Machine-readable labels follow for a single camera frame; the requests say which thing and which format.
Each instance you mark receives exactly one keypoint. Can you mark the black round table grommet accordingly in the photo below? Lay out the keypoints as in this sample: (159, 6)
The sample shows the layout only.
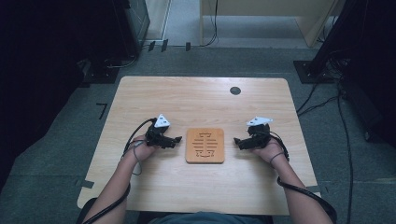
(235, 90)

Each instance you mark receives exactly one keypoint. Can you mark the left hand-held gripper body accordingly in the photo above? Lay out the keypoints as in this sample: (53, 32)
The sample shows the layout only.
(155, 137)

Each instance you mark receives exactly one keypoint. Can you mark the dark cabinet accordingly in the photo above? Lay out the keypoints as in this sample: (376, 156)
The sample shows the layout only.
(138, 25)

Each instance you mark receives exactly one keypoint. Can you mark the black stand base plate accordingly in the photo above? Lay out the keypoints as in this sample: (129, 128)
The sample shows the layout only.
(303, 73)

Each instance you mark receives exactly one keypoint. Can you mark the dark stand base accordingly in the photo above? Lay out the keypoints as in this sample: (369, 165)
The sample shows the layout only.
(102, 76)

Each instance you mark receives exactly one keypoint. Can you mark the grey tape patch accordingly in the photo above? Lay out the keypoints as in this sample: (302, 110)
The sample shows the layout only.
(85, 184)

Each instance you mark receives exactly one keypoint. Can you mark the black slanted stand pole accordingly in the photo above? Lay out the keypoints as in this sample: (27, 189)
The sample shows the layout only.
(333, 31)

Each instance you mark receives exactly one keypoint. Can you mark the dark curtain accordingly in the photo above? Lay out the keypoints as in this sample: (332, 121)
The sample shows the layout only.
(379, 62)
(46, 77)

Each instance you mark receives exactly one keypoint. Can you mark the black angled tape mark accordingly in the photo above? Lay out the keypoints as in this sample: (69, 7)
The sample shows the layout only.
(102, 110)

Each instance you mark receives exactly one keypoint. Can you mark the dark wrist band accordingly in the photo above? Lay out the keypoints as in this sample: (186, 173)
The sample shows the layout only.
(276, 156)

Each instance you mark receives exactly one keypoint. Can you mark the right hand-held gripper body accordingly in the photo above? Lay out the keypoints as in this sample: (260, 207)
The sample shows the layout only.
(260, 137)

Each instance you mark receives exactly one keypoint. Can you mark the square wooden slotted coaster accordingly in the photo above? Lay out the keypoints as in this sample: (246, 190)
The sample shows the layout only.
(205, 146)

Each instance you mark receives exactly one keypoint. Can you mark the person's right hand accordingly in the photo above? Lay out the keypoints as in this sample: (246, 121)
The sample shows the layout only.
(272, 154)

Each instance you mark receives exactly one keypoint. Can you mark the person's left hand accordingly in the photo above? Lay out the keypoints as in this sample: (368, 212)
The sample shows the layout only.
(140, 151)

